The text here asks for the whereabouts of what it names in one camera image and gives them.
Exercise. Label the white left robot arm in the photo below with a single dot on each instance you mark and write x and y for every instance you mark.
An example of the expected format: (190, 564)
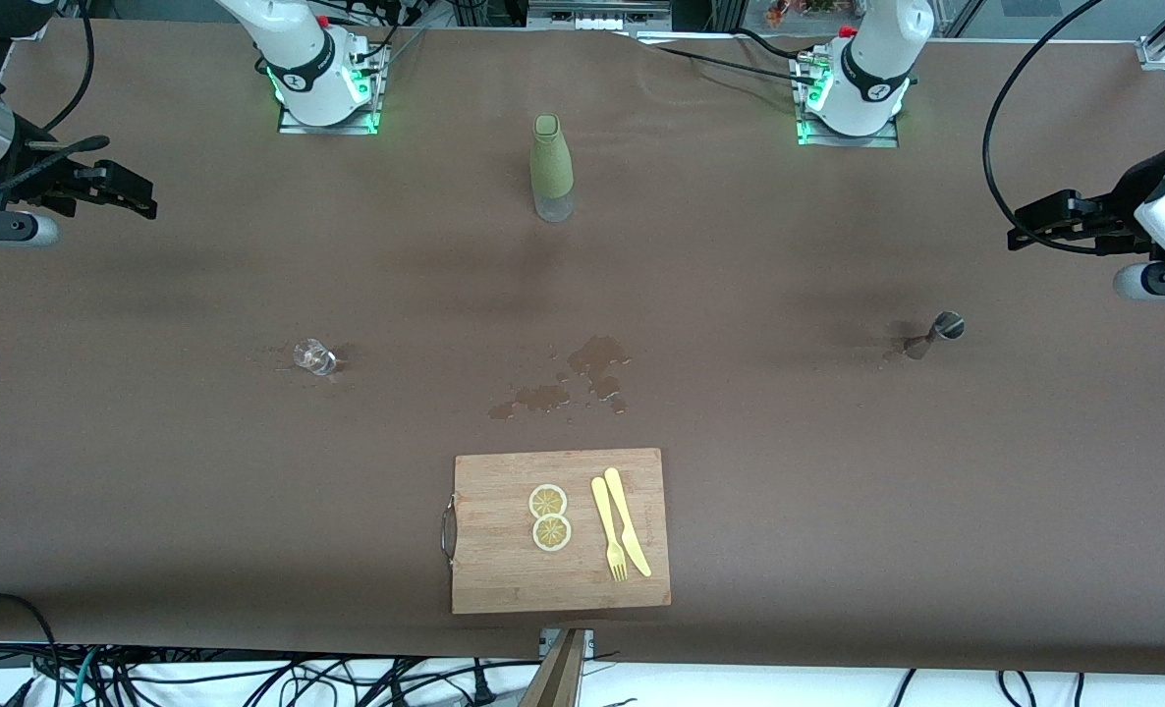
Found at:
(872, 69)

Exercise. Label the brown table cover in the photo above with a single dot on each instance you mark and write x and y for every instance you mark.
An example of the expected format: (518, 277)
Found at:
(249, 491)

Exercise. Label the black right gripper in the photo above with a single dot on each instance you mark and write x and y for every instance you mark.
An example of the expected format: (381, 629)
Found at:
(34, 169)

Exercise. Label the yellow plastic knife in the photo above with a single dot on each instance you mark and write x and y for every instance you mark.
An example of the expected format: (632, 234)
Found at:
(628, 520)

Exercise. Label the green sleeved glass bottle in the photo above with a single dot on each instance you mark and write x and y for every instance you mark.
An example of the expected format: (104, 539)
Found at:
(551, 162)

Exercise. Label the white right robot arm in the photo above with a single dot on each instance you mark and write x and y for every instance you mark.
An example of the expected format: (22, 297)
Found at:
(298, 59)

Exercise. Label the wooden post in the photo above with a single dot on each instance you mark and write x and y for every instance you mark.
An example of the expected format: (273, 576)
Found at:
(555, 682)

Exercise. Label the liquid spill puddle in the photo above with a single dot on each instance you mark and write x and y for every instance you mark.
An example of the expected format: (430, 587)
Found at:
(597, 353)

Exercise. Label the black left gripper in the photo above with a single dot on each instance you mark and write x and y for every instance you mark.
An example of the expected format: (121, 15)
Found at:
(1125, 199)

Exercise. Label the grey power strip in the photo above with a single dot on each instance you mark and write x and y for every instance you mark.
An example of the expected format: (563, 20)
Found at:
(592, 18)

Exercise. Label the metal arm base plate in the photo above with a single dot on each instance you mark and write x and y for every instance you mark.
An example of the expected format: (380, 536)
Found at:
(327, 129)
(848, 141)

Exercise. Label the metal table bracket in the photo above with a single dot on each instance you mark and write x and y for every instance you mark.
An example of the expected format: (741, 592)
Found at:
(546, 640)

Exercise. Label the lemon slice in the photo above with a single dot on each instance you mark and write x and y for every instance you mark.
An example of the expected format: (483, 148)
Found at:
(547, 502)
(551, 533)

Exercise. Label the steel double jigger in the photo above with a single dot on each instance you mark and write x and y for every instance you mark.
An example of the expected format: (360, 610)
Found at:
(948, 325)

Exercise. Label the small clear glass cup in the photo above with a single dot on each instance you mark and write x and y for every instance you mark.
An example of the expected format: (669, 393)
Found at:
(315, 358)

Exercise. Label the wooden cutting board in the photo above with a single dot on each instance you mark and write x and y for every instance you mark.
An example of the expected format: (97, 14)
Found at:
(504, 570)

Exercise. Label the yellow plastic fork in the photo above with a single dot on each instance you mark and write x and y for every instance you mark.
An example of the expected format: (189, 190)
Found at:
(606, 520)

